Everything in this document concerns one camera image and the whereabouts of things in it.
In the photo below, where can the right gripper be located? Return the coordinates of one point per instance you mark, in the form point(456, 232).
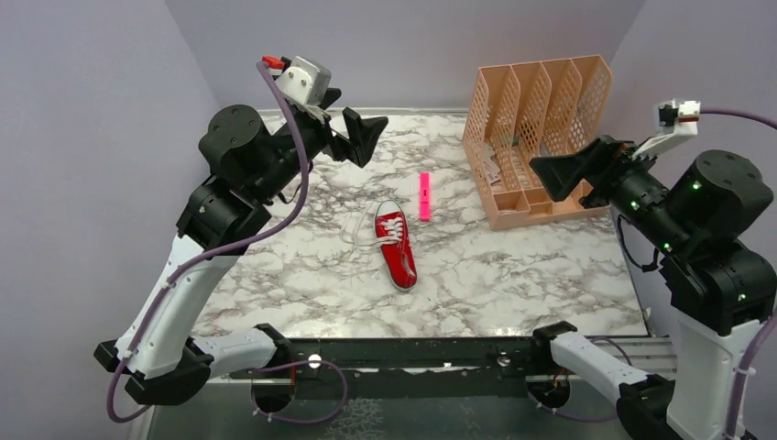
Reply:
point(605, 159)

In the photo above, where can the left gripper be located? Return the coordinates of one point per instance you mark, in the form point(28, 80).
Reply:
point(362, 131)

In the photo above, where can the white shoelace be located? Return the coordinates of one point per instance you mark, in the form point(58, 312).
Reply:
point(357, 230)

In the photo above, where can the red canvas sneaker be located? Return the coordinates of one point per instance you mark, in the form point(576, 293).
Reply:
point(396, 246)

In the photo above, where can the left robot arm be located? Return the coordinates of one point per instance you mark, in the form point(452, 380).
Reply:
point(249, 167)

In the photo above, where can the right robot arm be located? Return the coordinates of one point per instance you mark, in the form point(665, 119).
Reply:
point(722, 292)

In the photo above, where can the pink highlighter marker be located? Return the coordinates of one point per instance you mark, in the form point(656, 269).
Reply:
point(425, 209)

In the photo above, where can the peach plastic file organizer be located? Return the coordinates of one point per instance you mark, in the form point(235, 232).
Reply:
point(528, 110)

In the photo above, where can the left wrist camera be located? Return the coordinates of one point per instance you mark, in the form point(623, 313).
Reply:
point(303, 81)

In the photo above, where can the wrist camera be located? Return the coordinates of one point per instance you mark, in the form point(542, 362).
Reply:
point(676, 122)
point(303, 81)

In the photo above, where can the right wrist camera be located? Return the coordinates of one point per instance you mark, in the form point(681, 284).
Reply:
point(676, 122)

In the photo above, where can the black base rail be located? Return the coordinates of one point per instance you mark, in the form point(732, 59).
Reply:
point(398, 368)

